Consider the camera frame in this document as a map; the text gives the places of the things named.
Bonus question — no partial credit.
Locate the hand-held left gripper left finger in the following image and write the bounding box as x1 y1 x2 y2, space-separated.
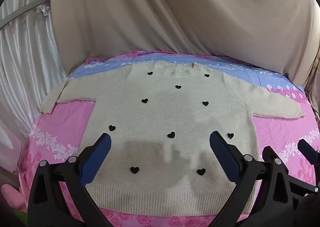
27 132 113 227

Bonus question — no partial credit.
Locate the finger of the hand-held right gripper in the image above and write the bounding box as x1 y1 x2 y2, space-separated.
289 139 320 196

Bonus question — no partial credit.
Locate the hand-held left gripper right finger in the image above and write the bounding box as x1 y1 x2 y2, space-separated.
209 131 300 227

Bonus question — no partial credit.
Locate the cream sweater with black hearts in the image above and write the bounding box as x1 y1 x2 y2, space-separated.
40 62 307 217

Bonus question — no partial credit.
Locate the pink and blue floral bedsheet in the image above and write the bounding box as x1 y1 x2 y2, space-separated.
19 51 320 227

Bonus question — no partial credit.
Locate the pink plush cloth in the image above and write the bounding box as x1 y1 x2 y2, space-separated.
0 183 29 211

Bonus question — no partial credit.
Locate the white satin curtain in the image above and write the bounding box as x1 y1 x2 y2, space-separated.
0 0 68 167

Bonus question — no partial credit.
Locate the beige draped curtain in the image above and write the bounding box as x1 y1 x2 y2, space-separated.
49 0 320 85

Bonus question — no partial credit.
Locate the grey metal rod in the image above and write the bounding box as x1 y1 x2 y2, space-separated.
0 0 52 26

